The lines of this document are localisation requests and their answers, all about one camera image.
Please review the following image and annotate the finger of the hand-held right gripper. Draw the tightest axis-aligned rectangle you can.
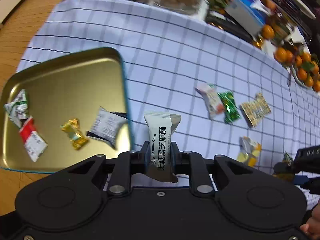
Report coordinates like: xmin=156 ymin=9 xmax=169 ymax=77
xmin=295 ymin=176 xmax=320 ymax=194
xmin=274 ymin=145 xmax=320 ymax=175

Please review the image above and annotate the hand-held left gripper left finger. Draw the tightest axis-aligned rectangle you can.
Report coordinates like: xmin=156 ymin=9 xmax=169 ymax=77
xmin=67 ymin=141 xmax=151 ymax=197

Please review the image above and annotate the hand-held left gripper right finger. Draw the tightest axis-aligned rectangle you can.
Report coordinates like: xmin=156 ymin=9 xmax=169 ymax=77
xmin=170 ymin=142 xmax=253 ymax=198

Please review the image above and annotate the yellow green snack packet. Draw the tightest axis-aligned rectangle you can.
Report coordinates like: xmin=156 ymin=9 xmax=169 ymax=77
xmin=274 ymin=151 xmax=296 ymax=182

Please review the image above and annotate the grey sesame snack packet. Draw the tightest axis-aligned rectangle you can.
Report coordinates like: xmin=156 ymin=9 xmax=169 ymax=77
xmin=144 ymin=110 xmax=182 ymax=184

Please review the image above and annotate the white black snack packet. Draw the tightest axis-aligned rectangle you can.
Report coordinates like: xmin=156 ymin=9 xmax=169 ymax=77
xmin=86 ymin=106 xmax=128 ymax=150

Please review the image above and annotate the gold foil candy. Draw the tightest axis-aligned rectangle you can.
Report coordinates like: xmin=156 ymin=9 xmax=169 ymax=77
xmin=60 ymin=118 xmax=89 ymax=151

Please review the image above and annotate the gold tin tray teal rim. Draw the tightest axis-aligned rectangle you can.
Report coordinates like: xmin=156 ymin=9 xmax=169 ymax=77
xmin=0 ymin=47 xmax=135 ymax=174

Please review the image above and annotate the red white snack packet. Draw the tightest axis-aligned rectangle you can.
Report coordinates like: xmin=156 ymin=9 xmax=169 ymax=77
xmin=19 ymin=116 xmax=48 ymax=162

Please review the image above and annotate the green white snack packet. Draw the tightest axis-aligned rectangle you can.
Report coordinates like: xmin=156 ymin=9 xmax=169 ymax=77
xmin=4 ymin=89 xmax=30 ymax=128

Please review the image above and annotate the person's right hand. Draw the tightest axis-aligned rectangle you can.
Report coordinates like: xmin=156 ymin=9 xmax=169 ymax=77
xmin=299 ymin=203 xmax=320 ymax=240

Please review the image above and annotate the yellow white snack packet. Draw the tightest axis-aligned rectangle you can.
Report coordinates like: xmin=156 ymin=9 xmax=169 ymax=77
xmin=236 ymin=136 xmax=262 ymax=167

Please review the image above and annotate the beige patterned snack packet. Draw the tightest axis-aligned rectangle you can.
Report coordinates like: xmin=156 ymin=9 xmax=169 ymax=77
xmin=240 ymin=92 xmax=272 ymax=128

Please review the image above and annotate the white orange snack packet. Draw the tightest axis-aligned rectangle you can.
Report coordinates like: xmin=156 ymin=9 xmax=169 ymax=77
xmin=195 ymin=83 xmax=225 ymax=120

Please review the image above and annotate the green candy packet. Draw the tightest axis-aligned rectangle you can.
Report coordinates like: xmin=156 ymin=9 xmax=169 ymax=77
xmin=217 ymin=91 xmax=242 ymax=124

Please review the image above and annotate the white plate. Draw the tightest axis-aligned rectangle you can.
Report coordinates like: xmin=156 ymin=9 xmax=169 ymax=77
xmin=290 ymin=65 xmax=320 ymax=90

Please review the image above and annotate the pile of mandarins with leaves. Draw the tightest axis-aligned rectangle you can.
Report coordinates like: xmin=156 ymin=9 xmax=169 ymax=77
xmin=274 ymin=45 xmax=320 ymax=92

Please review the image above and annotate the blue checked white tablecloth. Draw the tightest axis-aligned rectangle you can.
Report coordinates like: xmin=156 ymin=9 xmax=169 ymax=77
xmin=15 ymin=0 xmax=320 ymax=212

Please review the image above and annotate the gold wrapped candy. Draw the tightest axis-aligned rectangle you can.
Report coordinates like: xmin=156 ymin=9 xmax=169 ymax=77
xmin=252 ymin=39 xmax=266 ymax=50

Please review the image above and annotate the single mandarin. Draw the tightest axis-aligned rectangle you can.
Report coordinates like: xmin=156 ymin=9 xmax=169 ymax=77
xmin=260 ymin=24 xmax=275 ymax=40

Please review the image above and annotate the black flat box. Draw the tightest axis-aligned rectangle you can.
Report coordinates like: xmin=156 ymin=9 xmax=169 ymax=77
xmin=205 ymin=12 xmax=253 ymax=43

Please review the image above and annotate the blue white tissue pack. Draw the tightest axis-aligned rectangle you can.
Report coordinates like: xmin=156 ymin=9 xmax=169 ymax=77
xmin=225 ymin=0 xmax=267 ymax=36

